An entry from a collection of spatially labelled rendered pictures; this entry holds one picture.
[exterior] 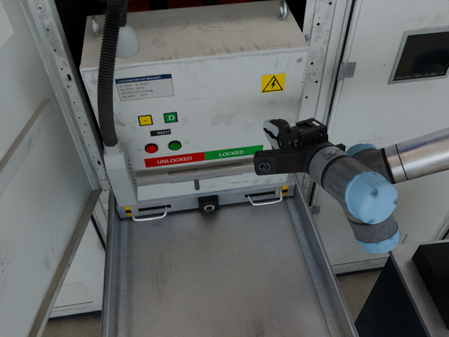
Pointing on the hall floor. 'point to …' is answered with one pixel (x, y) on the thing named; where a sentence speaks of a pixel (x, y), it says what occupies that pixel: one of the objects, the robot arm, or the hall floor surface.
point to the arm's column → (389, 309)
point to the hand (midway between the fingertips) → (264, 126)
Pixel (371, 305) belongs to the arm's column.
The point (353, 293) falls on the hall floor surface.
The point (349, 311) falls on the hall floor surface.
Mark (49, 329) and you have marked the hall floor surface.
